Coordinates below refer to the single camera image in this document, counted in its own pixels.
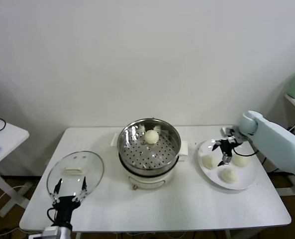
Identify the white floor cable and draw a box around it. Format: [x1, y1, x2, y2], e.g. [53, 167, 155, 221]
[0, 183, 33, 200]

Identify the steel steamer pot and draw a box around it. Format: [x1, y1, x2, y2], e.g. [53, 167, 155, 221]
[110, 132, 190, 191]

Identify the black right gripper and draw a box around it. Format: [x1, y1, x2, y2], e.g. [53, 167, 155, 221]
[211, 138, 237, 167]

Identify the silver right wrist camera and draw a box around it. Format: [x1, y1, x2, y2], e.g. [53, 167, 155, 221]
[220, 126, 245, 144]

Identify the white plate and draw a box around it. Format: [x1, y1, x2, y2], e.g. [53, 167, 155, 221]
[193, 138, 258, 191]

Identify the white steamed baozi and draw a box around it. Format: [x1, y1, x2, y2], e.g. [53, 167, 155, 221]
[202, 154, 216, 170]
[144, 129, 159, 144]
[231, 154, 250, 168]
[219, 167, 238, 184]

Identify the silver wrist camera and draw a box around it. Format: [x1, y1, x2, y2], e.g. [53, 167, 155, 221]
[220, 126, 245, 144]
[32, 226, 61, 239]

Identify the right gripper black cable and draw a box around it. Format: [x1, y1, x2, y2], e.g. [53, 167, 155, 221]
[233, 146, 260, 157]

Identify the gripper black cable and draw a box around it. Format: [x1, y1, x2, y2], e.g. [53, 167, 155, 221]
[47, 208, 58, 222]
[233, 146, 260, 157]

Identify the steel steamer basket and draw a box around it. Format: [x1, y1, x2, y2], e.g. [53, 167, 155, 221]
[117, 119, 182, 175]

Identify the white side table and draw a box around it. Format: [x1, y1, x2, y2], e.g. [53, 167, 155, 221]
[0, 121, 30, 218]

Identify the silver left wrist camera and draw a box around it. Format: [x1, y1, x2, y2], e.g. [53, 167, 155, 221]
[32, 226, 61, 239]

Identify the glass pot lid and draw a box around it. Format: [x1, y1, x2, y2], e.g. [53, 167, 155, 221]
[46, 150, 105, 201]

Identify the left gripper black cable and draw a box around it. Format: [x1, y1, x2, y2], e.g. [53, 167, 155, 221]
[47, 208, 58, 222]

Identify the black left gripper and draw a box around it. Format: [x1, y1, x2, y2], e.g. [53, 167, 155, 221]
[50, 177, 88, 229]

